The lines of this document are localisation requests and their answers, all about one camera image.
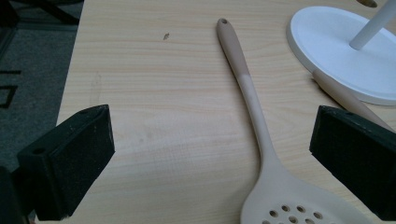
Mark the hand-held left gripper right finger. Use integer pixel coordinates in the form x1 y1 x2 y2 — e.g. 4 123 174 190
309 105 396 221

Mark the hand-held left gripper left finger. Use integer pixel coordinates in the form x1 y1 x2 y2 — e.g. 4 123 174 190
17 105 116 221

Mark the white utensil stand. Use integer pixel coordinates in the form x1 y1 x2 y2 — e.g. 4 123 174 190
286 0 396 106

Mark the beige slotted spoon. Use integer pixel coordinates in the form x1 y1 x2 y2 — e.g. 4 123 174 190
216 18 373 224

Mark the black metal stand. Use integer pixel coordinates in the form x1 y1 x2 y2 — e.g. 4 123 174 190
0 0 83 27

